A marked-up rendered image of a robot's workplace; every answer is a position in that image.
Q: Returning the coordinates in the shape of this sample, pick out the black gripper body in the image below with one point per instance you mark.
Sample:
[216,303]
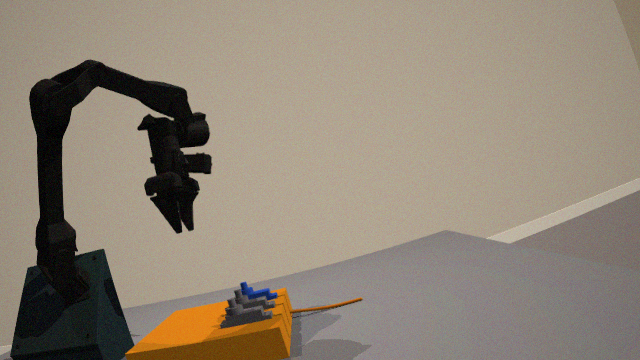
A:
[167,179]

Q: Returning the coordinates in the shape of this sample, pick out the orange flat plate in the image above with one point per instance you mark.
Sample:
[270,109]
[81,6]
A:
[237,329]

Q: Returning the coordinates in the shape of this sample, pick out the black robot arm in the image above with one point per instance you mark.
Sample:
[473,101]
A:
[51,103]

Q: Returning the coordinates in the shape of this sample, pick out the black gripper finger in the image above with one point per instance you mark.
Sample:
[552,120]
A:
[186,210]
[168,205]

